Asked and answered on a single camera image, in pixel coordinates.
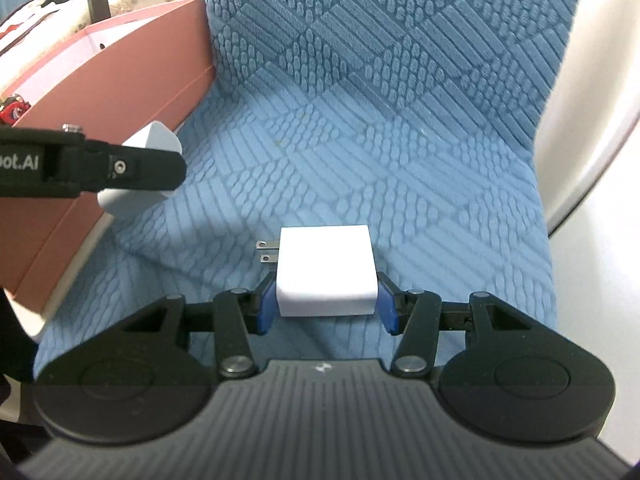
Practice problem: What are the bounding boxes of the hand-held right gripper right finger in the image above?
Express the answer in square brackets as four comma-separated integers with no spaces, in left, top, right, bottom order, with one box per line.
[376,271,544,379]

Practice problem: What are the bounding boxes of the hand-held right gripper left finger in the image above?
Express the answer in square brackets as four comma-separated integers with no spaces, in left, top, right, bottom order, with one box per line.
[122,271,277,379]

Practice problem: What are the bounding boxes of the blue textured chair cushion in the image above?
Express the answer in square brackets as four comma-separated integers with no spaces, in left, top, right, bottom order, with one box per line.
[34,0,585,363]

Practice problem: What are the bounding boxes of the white charger plug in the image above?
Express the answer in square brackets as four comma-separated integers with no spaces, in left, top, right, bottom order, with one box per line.
[255,225,380,319]
[97,120,184,222]

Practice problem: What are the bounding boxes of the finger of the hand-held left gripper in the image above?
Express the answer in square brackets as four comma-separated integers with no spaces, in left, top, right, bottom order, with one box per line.
[79,139,189,194]

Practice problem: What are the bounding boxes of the small red trinket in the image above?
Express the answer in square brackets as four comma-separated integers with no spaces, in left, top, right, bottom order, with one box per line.
[0,93,32,126]

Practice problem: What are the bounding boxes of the white chair frame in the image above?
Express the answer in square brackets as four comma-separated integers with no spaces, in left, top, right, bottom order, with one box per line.
[532,0,640,239]

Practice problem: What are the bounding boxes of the pink cardboard box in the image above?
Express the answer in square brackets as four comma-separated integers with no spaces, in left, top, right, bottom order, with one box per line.
[0,0,217,341]

